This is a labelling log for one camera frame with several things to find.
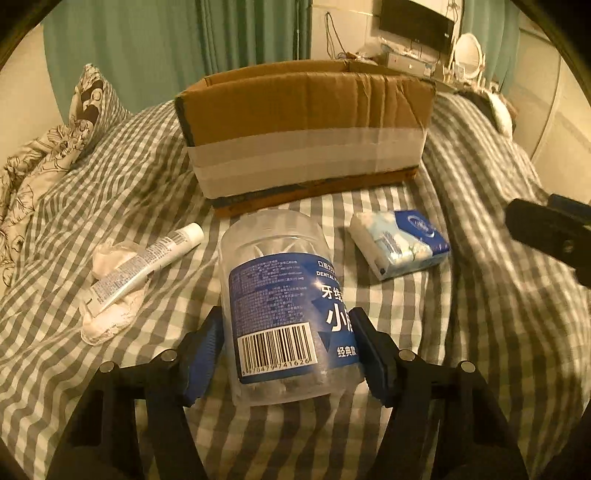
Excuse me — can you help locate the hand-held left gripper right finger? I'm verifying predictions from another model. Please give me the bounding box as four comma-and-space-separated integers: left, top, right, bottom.
352, 306, 531, 480

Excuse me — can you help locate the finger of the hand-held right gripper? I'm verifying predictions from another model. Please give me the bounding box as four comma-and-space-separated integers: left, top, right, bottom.
504, 194, 591, 288

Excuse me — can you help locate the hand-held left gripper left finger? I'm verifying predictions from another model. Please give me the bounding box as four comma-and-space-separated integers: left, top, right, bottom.
45, 306, 225, 480

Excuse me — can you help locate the clear plastic jar blue label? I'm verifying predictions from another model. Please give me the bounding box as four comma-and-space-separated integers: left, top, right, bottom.
219, 209, 370, 407

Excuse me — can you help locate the cardboard box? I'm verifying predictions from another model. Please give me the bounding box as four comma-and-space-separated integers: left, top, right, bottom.
174, 59, 437, 217

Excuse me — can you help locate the grey checked bed sheet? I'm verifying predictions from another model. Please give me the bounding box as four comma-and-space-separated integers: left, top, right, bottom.
0, 92, 591, 480

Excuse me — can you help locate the crumpled white tissue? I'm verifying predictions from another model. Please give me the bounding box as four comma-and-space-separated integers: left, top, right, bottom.
80, 239, 149, 345

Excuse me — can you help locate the white tube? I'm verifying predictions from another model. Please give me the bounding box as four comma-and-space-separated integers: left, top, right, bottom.
89, 223, 205, 315

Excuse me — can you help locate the blue tissue packet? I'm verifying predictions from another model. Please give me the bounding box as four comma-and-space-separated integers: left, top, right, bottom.
349, 209, 451, 281

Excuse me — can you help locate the grey checked pillow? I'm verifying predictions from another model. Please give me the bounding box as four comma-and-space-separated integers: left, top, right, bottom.
457, 88, 516, 138

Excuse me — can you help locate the round white mirror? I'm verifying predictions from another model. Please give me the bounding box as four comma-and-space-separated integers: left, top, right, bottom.
452, 33, 486, 80

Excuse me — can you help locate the black monitor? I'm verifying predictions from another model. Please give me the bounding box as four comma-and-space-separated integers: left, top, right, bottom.
379, 0, 455, 52

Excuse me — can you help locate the floral patterned pillow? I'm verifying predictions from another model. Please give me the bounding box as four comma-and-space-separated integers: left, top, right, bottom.
0, 64, 130, 288

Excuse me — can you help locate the green curtain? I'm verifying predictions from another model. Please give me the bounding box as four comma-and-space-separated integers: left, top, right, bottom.
42, 0, 313, 121

